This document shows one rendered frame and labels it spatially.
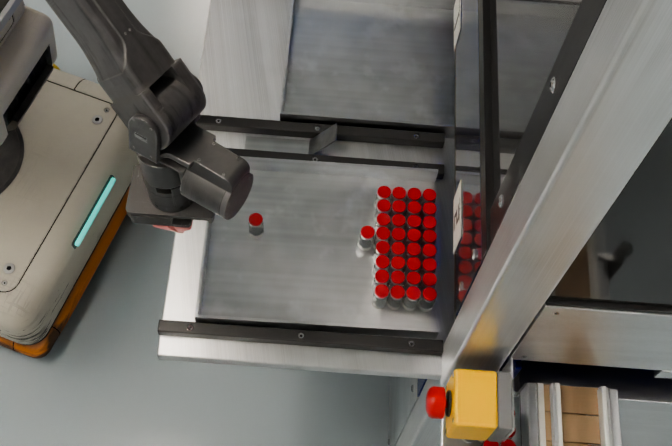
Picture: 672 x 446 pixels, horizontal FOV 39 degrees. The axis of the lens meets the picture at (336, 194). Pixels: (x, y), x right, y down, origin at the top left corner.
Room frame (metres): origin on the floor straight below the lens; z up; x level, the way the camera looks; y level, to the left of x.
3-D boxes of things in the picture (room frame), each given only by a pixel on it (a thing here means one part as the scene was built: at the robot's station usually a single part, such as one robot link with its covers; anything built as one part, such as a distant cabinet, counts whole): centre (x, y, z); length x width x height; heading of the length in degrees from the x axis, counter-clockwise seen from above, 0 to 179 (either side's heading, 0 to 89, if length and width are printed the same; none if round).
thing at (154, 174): (0.50, 0.19, 1.25); 0.07 x 0.06 x 0.07; 65
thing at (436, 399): (0.34, -0.16, 1.00); 0.04 x 0.04 x 0.04; 2
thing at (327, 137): (0.75, 0.08, 0.91); 0.14 x 0.03 x 0.06; 93
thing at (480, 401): (0.34, -0.21, 1.00); 0.08 x 0.07 x 0.07; 92
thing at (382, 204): (0.58, -0.08, 0.91); 0.18 x 0.02 x 0.05; 3
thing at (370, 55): (0.92, -0.06, 0.90); 0.34 x 0.26 x 0.04; 92
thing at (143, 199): (0.50, 0.19, 1.19); 0.10 x 0.07 x 0.07; 92
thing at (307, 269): (0.58, 0.01, 0.90); 0.34 x 0.26 x 0.04; 93
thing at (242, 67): (0.75, 0.00, 0.87); 0.70 x 0.48 x 0.02; 2
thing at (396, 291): (0.59, -0.10, 0.91); 0.18 x 0.02 x 0.05; 3
